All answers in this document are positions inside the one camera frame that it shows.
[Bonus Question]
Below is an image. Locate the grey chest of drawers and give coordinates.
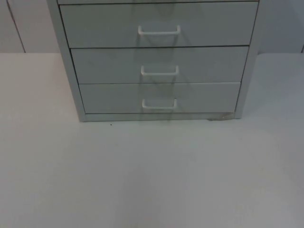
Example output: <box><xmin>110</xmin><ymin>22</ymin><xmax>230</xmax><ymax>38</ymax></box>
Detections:
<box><xmin>46</xmin><ymin>0</ymin><xmax>260</xmax><ymax>123</ymax></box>

